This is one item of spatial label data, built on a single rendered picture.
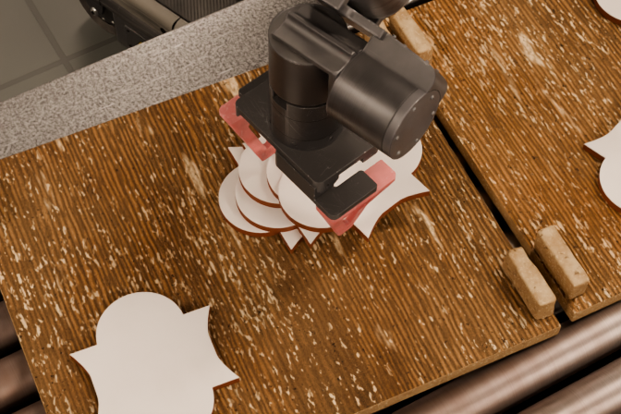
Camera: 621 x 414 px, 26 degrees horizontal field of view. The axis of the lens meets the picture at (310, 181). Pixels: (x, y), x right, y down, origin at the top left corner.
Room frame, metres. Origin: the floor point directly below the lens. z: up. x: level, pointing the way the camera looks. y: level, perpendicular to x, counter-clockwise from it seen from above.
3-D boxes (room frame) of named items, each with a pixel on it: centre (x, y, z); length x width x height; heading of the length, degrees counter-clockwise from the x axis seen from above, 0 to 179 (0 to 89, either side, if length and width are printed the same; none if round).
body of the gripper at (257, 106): (0.61, 0.00, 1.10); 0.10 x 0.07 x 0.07; 41
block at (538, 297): (0.54, -0.18, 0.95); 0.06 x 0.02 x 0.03; 24
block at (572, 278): (0.56, -0.21, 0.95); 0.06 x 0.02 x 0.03; 26
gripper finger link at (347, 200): (0.58, -0.02, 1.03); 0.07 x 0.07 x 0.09; 41
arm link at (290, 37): (0.60, 0.00, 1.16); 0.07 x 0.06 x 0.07; 50
